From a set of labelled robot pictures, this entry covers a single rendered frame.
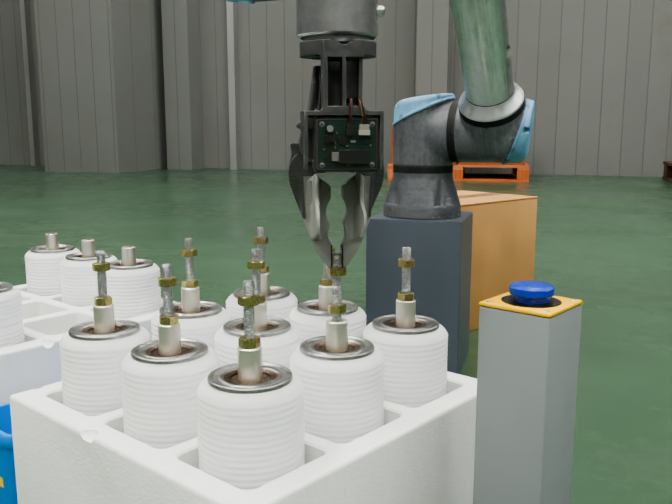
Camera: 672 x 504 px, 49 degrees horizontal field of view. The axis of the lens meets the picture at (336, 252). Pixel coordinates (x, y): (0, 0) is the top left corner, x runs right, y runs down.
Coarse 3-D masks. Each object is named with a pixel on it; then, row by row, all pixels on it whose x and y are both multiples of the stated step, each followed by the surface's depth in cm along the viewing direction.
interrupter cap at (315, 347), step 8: (320, 336) 77; (352, 336) 77; (304, 344) 75; (312, 344) 75; (320, 344) 75; (352, 344) 75; (360, 344) 75; (368, 344) 75; (304, 352) 72; (312, 352) 72; (320, 352) 72; (328, 352) 73; (336, 352) 73; (344, 352) 73; (352, 352) 72; (360, 352) 72; (368, 352) 72; (336, 360) 71; (344, 360) 71
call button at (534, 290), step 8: (512, 288) 67; (520, 288) 66; (528, 288) 66; (536, 288) 66; (544, 288) 66; (552, 288) 66; (520, 296) 66; (528, 296) 66; (536, 296) 66; (544, 296) 66; (552, 296) 66
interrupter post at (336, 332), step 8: (328, 320) 74; (344, 320) 74; (328, 328) 73; (336, 328) 73; (344, 328) 73; (328, 336) 74; (336, 336) 73; (344, 336) 73; (328, 344) 74; (336, 344) 73; (344, 344) 74
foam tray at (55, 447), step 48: (48, 432) 76; (96, 432) 72; (384, 432) 71; (432, 432) 75; (48, 480) 78; (96, 480) 71; (144, 480) 65; (192, 480) 62; (288, 480) 62; (336, 480) 64; (384, 480) 70; (432, 480) 76
